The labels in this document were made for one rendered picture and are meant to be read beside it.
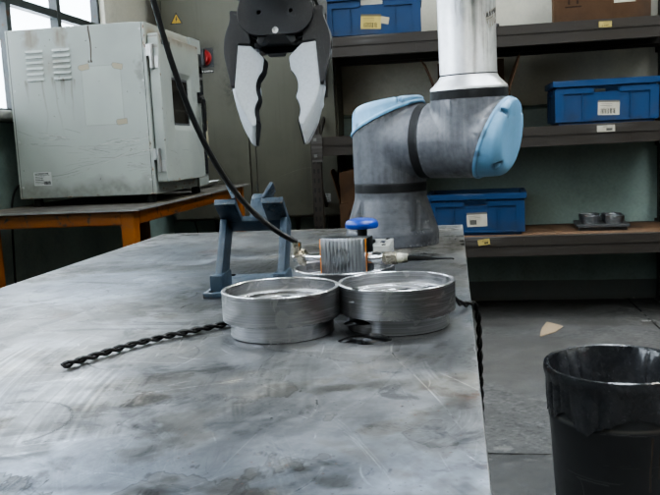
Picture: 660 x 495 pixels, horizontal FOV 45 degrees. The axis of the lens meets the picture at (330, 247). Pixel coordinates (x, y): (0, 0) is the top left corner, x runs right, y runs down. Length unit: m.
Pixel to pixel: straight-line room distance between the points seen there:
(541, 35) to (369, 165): 3.00
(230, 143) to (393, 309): 4.03
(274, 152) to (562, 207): 1.68
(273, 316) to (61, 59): 2.53
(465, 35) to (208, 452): 0.86
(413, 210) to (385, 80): 3.54
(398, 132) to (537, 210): 3.58
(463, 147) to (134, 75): 1.99
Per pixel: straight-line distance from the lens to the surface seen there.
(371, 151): 1.24
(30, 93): 3.19
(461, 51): 1.20
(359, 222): 0.95
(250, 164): 4.67
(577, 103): 4.29
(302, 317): 0.67
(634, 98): 4.34
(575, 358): 2.11
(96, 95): 3.07
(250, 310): 0.67
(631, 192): 4.85
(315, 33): 0.76
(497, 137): 1.17
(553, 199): 4.78
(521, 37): 4.18
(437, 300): 0.69
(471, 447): 0.45
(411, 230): 1.24
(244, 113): 0.76
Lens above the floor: 0.97
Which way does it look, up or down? 7 degrees down
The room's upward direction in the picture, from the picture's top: 3 degrees counter-clockwise
